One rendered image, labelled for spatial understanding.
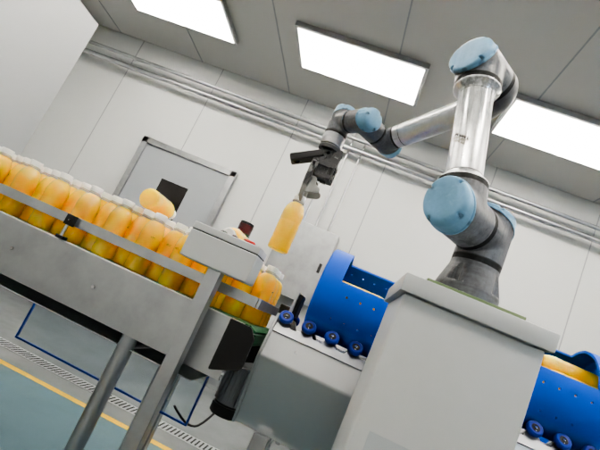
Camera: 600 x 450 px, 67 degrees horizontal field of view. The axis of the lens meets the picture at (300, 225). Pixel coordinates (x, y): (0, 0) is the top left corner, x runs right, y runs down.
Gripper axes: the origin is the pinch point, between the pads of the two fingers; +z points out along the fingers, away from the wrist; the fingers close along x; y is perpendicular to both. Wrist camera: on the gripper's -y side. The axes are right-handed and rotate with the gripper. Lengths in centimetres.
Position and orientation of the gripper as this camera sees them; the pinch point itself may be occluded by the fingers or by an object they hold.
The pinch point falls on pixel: (300, 198)
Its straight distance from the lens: 147.2
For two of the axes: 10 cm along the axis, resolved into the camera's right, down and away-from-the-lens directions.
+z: -4.0, 9.0, -2.0
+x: 0.9, 2.5, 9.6
